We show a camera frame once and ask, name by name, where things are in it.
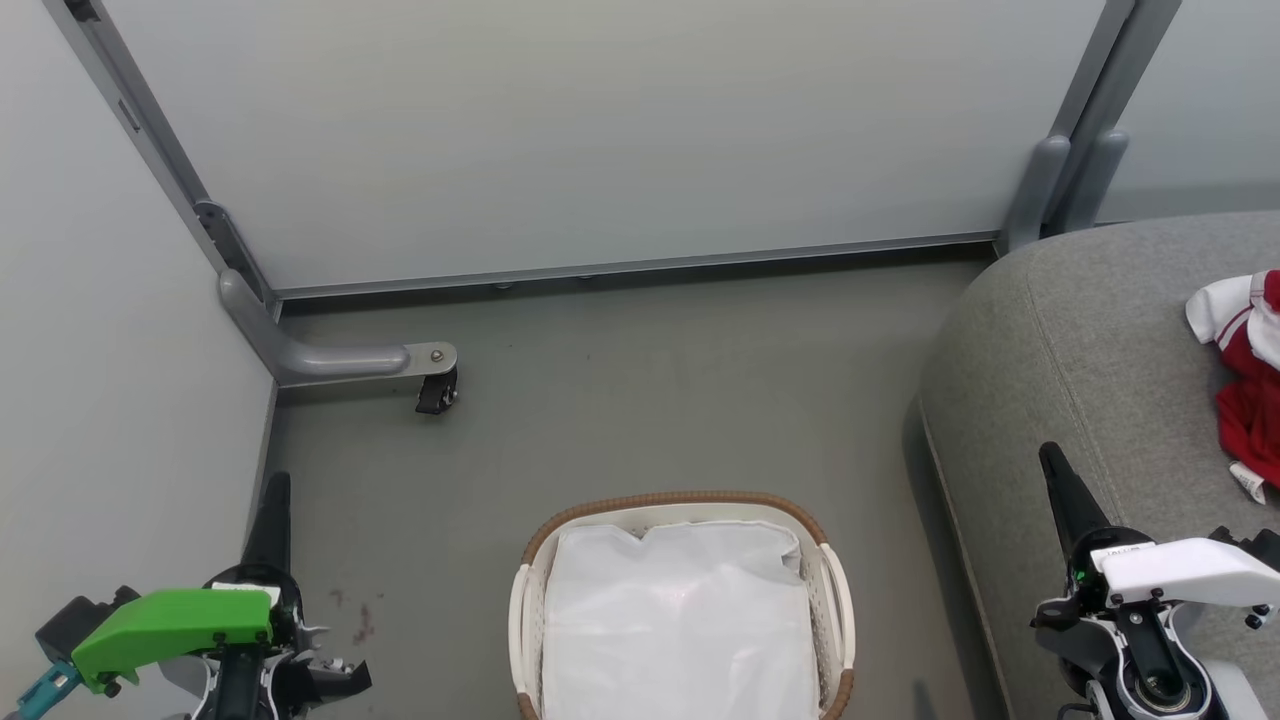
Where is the grey fabric sofa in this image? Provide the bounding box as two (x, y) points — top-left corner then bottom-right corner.
(917, 209), (1280, 720)

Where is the grey partition leg with bracket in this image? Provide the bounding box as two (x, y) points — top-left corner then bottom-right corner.
(217, 268), (460, 389)

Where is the grey partition bottom rail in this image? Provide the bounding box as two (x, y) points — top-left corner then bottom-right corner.
(272, 231), (1001, 302)

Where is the teal left camera cable connector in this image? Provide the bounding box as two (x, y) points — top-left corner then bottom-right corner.
(12, 660), (83, 720)

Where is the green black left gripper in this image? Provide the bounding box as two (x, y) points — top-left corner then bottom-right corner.
(70, 472), (304, 693)

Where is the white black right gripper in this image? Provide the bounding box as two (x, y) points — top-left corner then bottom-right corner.
(1033, 442), (1280, 628)

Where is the grey partition corner post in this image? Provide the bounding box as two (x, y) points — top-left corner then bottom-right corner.
(42, 0), (283, 313)

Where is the grey double partition post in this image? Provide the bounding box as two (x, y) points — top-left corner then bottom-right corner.
(994, 0), (1185, 257)

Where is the red and white garment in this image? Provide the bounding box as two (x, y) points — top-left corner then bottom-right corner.
(1185, 268), (1280, 505)

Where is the black caster wheel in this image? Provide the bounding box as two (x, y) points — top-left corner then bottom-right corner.
(414, 366), (461, 417)

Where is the white basket with brown rim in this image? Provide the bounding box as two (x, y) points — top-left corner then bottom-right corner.
(507, 490), (857, 720)

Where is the white liner cloth in basket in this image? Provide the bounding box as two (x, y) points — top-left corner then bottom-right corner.
(540, 519), (823, 720)

